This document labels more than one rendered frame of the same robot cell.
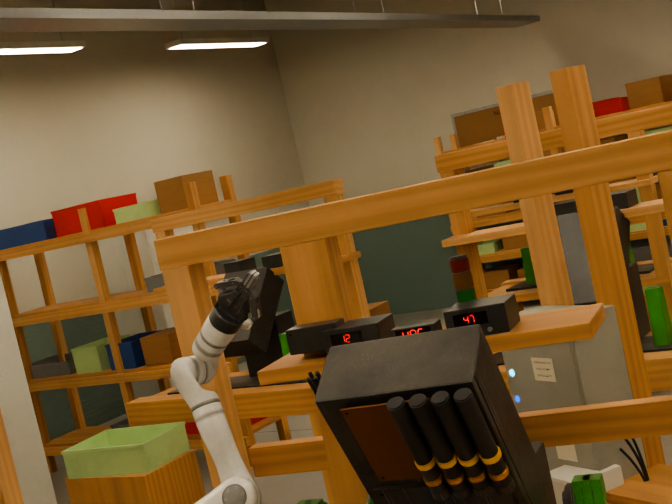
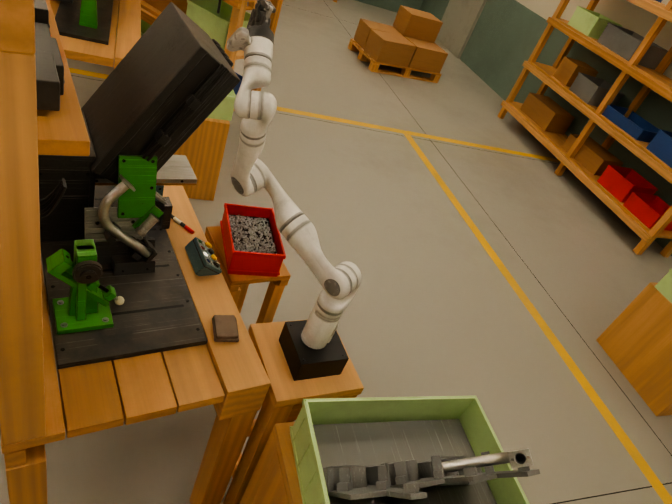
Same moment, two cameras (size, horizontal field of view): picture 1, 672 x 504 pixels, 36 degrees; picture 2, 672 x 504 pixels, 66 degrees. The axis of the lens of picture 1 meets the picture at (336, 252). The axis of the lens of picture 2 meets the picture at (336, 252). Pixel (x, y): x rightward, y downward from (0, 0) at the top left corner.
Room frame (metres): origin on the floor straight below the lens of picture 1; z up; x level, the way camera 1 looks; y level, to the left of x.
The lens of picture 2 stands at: (3.38, 1.21, 2.19)
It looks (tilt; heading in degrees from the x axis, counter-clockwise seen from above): 36 degrees down; 206
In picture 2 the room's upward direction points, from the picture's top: 23 degrees clockwise
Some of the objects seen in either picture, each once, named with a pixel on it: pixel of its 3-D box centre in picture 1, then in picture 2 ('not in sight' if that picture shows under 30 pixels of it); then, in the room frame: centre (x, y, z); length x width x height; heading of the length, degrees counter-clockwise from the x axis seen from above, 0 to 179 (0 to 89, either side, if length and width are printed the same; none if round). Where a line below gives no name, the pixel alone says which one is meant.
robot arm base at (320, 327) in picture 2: not in sight; (322, 321); (2.25, 0.72, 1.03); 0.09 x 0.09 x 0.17; 70
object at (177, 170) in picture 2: not in sight; (136, 169); (2.37, -0.12, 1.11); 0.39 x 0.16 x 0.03; 157
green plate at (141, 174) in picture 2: not in sight; (135, 181); (2.47, 0.01, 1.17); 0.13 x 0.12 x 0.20; 67
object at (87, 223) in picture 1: (127, 330); not in sight; (8.68, 1.84, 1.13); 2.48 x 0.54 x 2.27; 56
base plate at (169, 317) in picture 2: not in sight; (106, 234); (2.50, -0.08, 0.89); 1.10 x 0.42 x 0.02; 67
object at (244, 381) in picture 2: not in sight; (181, 243); (2.24, 0.03, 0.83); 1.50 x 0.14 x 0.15; 67
